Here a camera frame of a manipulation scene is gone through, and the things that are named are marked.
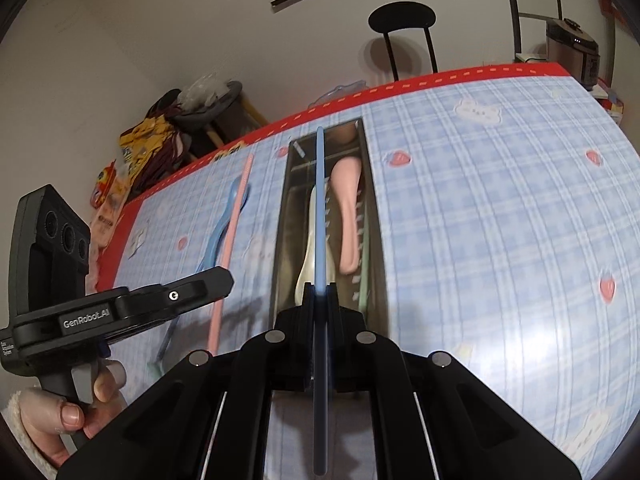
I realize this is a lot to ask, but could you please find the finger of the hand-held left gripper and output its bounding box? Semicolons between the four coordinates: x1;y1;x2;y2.
112;266;235;334

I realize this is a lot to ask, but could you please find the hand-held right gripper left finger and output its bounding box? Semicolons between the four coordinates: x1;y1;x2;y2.
55;292;318;480

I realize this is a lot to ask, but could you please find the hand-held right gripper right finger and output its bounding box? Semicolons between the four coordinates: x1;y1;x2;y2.
326;285;583;480

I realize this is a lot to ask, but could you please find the pink chopstick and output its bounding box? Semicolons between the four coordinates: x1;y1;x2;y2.
207;154;255;358

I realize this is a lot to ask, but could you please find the light blue chopstick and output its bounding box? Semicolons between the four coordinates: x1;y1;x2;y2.
156;317;180;363

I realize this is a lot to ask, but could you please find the green spoon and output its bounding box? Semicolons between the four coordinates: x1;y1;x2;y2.
356;240;373;313

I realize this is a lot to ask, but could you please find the cream spoon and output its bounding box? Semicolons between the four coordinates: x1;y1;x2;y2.
295;185;337;306

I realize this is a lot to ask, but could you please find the blue spoon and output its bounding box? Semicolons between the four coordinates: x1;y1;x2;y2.
197;176;251;271

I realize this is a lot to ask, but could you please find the metal utensil tray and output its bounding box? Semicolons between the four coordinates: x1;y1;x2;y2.
270;117;391;341

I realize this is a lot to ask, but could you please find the pink spoon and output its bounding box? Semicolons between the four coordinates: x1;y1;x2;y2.
330;156;362;276

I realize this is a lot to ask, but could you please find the dark blue chopstick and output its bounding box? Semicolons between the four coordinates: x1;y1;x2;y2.
311;126;332;477

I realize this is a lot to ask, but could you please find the person's left hand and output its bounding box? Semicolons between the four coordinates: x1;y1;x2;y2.
17;359;129;469

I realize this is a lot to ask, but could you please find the pale pink snack packet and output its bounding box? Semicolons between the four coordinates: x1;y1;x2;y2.
91;170;133;251

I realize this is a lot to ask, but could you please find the orange snack bag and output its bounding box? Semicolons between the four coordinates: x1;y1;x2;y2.
90;160;118;208

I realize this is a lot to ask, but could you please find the pile of yellow snack bags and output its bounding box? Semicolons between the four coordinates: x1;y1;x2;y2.
119;115;176;181

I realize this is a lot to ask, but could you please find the grey stool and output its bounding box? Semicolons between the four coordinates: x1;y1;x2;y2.
172;80;268;148

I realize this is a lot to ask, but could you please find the blue plaid mat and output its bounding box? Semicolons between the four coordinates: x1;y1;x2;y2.
97;72;633;480

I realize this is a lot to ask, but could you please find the clear plastic bag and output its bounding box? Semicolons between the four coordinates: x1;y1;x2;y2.
177;74;236;111

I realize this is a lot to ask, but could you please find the clear plastic cover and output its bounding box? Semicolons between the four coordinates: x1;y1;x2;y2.
307;80;368;108

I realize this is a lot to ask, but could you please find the black round stool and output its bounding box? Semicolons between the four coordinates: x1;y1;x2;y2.
368;2;441;83

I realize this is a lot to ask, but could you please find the colourful carton box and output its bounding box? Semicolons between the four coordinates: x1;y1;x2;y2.
592;77;626;116

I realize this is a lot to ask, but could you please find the brown rice cooker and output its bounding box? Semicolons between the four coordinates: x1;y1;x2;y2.
545;17;601;92

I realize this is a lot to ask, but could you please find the red printed cloth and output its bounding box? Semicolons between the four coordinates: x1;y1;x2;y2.
597;0;632;28

